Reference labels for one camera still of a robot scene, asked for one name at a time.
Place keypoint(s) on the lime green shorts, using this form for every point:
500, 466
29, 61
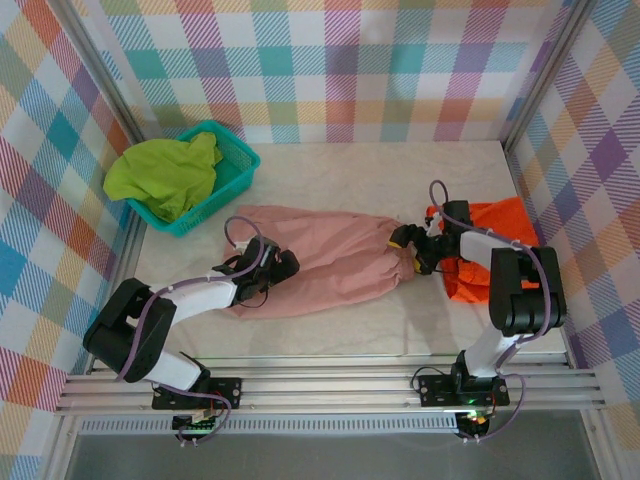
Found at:
165, 175

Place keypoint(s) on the orange shorts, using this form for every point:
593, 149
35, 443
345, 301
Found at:
500, 220

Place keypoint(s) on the aluminium side rail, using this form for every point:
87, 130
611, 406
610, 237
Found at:
134, 250

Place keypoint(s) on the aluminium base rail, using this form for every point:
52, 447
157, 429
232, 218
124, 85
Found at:
325, 380

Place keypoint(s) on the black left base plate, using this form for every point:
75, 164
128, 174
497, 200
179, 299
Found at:
230, 392

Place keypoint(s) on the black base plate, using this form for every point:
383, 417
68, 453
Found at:
230, 392
435, 390

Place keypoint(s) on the pink shorts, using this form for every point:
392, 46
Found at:
340, 260

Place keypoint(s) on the aluminium corner post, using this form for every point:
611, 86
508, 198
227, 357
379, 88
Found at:
545, 75
107, 72

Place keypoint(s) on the teal plastic basket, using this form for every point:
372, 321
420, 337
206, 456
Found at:
235, 175

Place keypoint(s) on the controller circuit board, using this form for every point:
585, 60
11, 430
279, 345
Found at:
195, 425
475, 424

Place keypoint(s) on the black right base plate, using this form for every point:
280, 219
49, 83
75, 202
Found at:
435, 390

